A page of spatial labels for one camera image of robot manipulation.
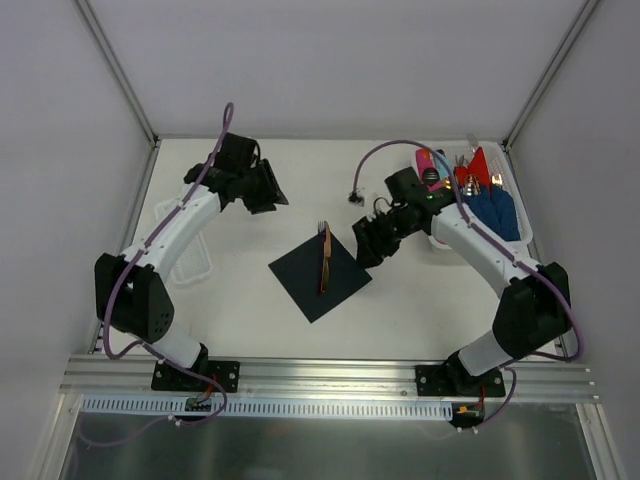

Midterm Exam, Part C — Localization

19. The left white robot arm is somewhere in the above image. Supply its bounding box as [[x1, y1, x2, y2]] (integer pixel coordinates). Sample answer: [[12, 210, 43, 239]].
[[94, 133, 288, 390]]

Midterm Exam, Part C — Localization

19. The white slotted cable duct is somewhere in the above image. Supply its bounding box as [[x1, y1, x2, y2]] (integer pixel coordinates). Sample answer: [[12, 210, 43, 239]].
[[81, 395, 453, 422]]

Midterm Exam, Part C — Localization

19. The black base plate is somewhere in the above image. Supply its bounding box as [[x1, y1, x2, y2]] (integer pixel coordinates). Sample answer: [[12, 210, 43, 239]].
[[151, 359, 240, 393], [414, 364, 506, 398]]

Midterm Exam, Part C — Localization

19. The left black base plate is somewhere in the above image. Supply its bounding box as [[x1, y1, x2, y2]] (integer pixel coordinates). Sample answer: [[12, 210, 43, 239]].
[[151, 359, 240, 393]]

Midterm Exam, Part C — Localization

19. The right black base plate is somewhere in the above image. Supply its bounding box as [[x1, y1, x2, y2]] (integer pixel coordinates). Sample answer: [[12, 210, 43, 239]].
[[414, 364, 506, 398]]

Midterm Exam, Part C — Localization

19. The cyan rolled napkin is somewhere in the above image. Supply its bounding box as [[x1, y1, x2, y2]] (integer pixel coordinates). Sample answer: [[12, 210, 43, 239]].
[[431, 149, 454, 180]]

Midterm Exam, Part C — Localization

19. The pink rolled napkin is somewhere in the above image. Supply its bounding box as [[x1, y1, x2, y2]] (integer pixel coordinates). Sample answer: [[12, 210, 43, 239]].
[[415, 149, 448, 191]]

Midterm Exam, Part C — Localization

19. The large white basket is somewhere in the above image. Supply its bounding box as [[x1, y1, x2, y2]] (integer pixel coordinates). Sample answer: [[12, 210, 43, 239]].
[[433, 140, 533, 250]]

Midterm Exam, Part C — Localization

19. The aluminium mounting rail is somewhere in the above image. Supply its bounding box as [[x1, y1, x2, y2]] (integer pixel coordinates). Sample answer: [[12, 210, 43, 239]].
[[59, 355, 601, 404]]

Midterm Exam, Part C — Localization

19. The red rolled napkin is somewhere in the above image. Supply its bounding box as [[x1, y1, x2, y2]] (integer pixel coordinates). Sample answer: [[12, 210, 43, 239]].
[[454, 147, 491, 188]]

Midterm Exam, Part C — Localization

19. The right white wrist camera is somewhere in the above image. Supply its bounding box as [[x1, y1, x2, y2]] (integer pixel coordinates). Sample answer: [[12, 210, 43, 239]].
[[347, 187, 378, 220]]

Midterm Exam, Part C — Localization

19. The dark purple fork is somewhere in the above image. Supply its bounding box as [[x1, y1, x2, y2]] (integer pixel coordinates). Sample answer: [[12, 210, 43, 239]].
[[318, 221, 324, 294]]

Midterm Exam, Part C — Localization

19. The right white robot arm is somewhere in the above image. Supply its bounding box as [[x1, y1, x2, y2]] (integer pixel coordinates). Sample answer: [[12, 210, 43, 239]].
[[352, 168, 572, 396]]

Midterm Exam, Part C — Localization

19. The small white utensil tray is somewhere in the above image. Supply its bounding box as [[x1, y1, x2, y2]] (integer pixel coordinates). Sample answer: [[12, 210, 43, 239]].
[[146, 199, 219, 286]]

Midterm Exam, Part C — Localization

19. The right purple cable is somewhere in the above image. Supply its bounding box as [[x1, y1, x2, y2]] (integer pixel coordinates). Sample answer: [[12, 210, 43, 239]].
[[352, 139, 585, 435]]

